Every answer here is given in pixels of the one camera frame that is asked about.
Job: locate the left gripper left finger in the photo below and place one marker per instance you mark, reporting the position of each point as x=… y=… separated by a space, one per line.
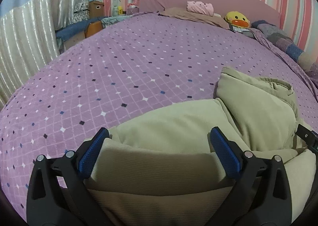
x=57 y=194

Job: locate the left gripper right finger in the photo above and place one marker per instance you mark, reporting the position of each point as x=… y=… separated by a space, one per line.
x=261 y=194

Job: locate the beige puffer jacket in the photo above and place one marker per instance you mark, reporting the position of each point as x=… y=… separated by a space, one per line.
x=160 y=168

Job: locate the patchwork purple blue quilt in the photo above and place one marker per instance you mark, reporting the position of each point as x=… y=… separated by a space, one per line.
x=306 y=60

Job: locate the yellow duck plush toy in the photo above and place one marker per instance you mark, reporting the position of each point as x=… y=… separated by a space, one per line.
x=237 y=19

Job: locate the purple dotted bed sheet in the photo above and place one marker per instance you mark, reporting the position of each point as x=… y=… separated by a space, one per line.
x=134 y=66

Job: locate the blue cloth on nightstand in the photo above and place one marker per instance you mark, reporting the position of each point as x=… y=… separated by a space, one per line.
x=68 y=32

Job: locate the orange wooden nightstand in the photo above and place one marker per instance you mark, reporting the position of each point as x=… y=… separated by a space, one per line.
x=93 y=28

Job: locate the brown flat pillow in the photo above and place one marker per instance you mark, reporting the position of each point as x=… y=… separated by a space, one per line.
x=180 y=13

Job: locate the brown cardboard storage box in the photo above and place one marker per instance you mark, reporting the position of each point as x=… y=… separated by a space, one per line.
x=96 y=9

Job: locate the silver striped curtain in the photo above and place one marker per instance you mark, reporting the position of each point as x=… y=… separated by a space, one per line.
x=28 y=40

